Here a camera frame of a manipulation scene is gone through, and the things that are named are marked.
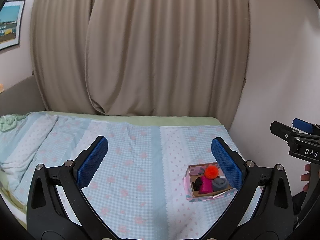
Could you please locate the blue pink checked bedsheet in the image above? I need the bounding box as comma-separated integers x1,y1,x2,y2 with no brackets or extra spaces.
7,127,236,239

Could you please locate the pink cardboard box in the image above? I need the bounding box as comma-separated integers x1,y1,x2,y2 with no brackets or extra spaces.
183,162,236,202

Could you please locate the green crumpled cloth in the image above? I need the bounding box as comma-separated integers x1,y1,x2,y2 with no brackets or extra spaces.
0,114,26,132

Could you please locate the grey sofa headboard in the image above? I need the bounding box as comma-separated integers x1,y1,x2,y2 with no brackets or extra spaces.
0,76,46,116

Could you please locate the framed wall picture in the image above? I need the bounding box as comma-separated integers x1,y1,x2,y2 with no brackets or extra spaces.
0,0,25,50

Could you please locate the grey blue sock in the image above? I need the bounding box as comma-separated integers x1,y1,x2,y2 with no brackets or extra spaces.
212,177,229,192

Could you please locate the orange fur pompom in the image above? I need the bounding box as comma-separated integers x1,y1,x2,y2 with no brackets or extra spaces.
204,165,219,180

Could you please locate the person right hand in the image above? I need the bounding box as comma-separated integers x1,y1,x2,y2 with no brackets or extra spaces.
300,164,311,192

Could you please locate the green mattress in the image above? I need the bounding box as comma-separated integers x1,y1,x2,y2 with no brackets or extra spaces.
0,110,223,205

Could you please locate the magenta velvet pouch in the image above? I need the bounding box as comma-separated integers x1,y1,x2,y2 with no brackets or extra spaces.
199,176,213,194

